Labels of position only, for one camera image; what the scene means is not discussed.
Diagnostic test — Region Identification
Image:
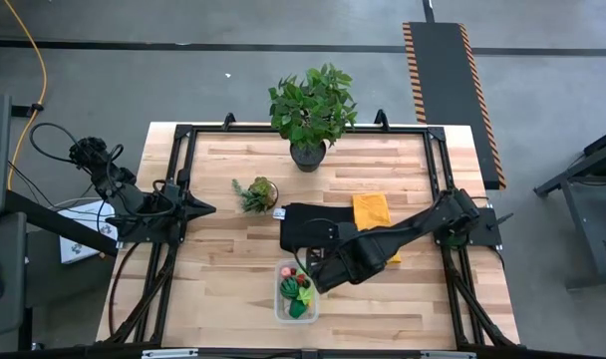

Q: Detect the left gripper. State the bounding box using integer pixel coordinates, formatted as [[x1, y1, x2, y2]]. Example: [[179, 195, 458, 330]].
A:
[[151, 168, 217, 233]]

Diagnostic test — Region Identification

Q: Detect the striped toy watermelon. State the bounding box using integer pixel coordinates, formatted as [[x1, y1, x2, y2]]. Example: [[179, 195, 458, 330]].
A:
[[279, 277, 300, 300]]

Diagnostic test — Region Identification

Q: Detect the leafy plant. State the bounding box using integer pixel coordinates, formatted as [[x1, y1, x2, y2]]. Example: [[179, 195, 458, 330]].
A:
[[267, 62, 359, 174]]

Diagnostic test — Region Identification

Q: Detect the clear plastic tupperware container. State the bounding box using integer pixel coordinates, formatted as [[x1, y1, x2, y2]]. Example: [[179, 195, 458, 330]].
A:
[[273, 257, 320, 324]]

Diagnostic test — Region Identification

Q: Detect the black cloth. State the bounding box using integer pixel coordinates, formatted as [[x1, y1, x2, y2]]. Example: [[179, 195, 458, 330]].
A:
[[272, 201, 357, 254]]

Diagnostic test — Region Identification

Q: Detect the small succulent plant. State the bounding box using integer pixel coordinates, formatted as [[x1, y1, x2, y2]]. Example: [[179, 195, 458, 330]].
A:
[[231, 176, 280, 215]]

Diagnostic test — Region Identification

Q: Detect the yellow cloth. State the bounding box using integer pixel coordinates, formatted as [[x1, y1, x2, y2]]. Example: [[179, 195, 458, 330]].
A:
[[351, 191, 403, 264]]

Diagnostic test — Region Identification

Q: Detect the white paper sheet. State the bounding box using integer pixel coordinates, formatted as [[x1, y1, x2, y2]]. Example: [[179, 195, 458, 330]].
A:
[[58, 200, 119, 265]]

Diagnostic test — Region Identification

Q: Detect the black diagonal support beam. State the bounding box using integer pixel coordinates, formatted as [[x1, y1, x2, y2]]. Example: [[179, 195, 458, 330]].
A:
[[3, 191, 121, 258]]

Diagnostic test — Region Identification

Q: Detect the dark grey desk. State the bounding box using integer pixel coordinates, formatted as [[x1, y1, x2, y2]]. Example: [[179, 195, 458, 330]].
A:
[[0, 93, 29, 340]]

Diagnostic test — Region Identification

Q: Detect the black striped-edge floor mat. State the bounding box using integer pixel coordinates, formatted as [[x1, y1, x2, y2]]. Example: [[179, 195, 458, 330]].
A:
[[401, 21, 507, 190]]

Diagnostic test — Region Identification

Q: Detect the dark grey metal stand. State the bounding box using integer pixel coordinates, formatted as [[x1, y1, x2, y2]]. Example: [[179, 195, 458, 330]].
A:
[[534, 124, 606, 291]]

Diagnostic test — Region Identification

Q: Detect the black metal table frame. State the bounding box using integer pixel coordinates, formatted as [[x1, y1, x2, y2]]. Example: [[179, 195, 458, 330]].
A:
[[96, 109, 521, 350]]

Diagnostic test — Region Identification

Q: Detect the silver metal bracket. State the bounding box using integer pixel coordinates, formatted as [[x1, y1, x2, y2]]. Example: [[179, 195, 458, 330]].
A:
[[421, 350, 477, 359], [142, 348, 199, 359]]

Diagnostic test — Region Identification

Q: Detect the black cable clamp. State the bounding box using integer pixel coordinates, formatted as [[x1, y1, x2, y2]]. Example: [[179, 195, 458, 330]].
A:
[[10, 102, 46, 119]]

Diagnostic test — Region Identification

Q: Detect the yellow floor cable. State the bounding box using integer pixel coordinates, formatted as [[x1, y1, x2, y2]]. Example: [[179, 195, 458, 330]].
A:
[[3, 0, 49, 190]]

